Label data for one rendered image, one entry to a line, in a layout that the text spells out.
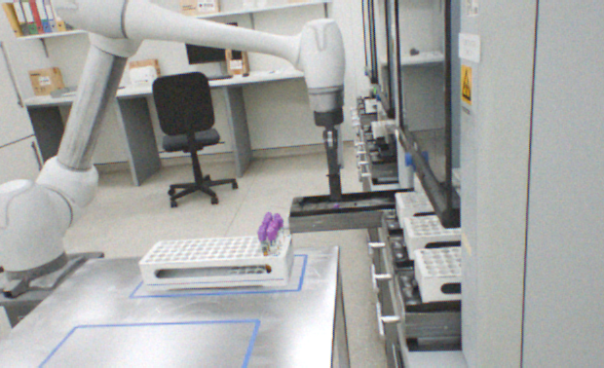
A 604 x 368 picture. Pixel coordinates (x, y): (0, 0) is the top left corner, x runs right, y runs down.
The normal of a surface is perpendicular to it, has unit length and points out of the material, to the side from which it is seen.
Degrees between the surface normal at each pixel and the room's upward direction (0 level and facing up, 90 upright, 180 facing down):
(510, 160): 90
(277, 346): 0
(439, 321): 90
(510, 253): 90
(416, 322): 90
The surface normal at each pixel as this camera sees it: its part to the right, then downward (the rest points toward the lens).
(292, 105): -0.08, 0.33
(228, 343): -0.11, -0.94
